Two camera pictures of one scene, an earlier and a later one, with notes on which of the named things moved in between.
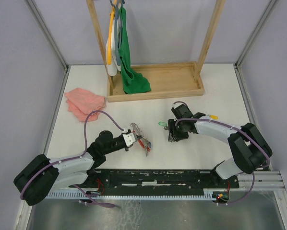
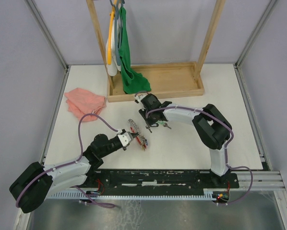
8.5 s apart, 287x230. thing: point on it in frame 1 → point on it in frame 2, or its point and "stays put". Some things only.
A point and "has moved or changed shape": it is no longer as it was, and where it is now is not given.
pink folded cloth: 81,102 stays put
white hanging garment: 112,69 stays put
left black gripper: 137,137 → 134,134
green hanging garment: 132,81 stays put
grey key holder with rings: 146,143 has moved or changed shape
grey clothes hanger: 116,31 stays put
